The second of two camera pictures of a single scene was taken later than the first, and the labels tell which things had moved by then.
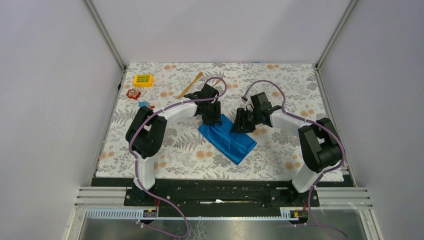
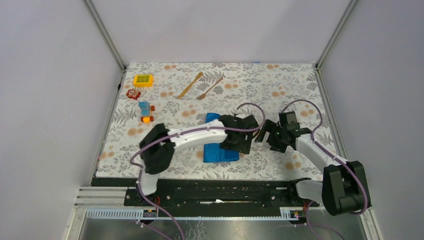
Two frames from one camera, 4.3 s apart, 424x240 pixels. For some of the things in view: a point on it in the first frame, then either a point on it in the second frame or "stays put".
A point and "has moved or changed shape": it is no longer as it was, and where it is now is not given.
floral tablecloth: [184, 153] stays put
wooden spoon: [182, 94] stays put
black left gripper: [216, 117] to [243, 146]
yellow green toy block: [143, 80] stays put
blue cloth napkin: [235, 146] has moved or changed shape
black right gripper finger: [244, 121] to [268, 126]
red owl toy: [133, 93] stays put
